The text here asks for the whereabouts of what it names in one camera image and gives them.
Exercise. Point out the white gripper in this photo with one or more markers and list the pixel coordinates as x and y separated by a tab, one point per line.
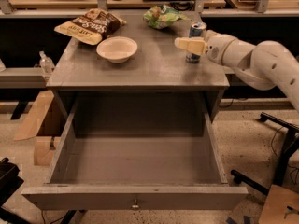
216	48

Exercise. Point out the blue silver redbull can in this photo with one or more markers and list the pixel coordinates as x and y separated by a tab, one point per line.
196	30

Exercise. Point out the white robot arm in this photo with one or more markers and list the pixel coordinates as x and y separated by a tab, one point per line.
263	67

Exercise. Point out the open grey top drawer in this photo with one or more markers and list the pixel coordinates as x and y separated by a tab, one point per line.
129	151

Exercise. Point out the green snack bag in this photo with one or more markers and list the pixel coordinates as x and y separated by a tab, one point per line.
162	16

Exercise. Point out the grey wooden cabinet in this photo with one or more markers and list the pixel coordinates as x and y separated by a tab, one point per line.
157	65

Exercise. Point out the white ceramic bowl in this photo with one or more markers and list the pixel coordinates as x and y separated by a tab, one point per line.
117	49

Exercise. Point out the brown yellow chip bag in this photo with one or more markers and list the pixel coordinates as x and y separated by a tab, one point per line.
91	28

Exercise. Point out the clear plastic bottle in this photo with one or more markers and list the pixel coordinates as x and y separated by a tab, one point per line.
46	63

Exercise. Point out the cardboard box corner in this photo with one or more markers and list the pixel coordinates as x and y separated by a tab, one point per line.
281	207

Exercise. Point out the wooden blocks on floor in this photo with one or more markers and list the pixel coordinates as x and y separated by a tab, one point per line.
44	122

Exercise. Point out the black bin at left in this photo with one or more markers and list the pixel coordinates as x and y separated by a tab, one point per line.
9	179

